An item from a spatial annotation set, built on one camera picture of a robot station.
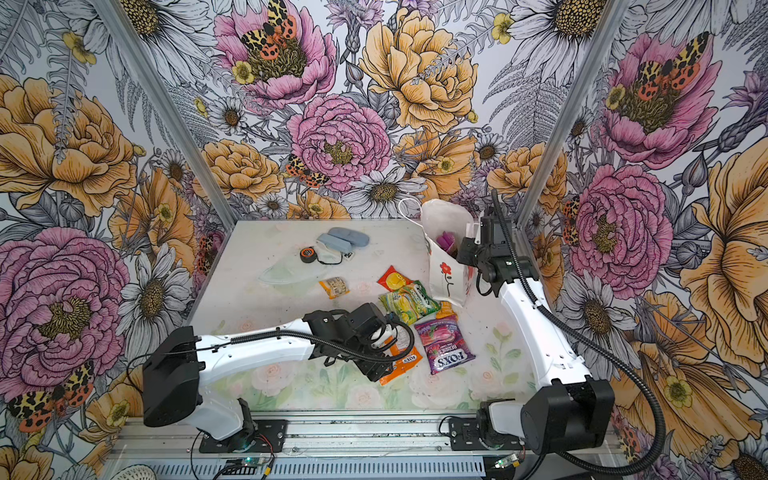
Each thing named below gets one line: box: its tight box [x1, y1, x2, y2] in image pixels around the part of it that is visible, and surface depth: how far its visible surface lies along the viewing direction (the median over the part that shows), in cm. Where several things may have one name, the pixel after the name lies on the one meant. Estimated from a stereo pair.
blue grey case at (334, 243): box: [316, 233, 353, 253], surface depth 112 cm
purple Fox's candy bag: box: [414, 315, 476, 375], surface depth 88 cm
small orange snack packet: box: [435, 301, 457, 319], surface depth 98 cm
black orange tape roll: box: [300, 246, 317, 263], surface depth 111 cm
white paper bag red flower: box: [399, 198, 475, 307], surface depth 93 cm
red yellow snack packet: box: [377, 265, 414, 292], surface depth 104 cm
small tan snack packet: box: [318, 277, 351, 300], surface depth 101 cm
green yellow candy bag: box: [378, 280, 440, 326], surface depth 98 cm
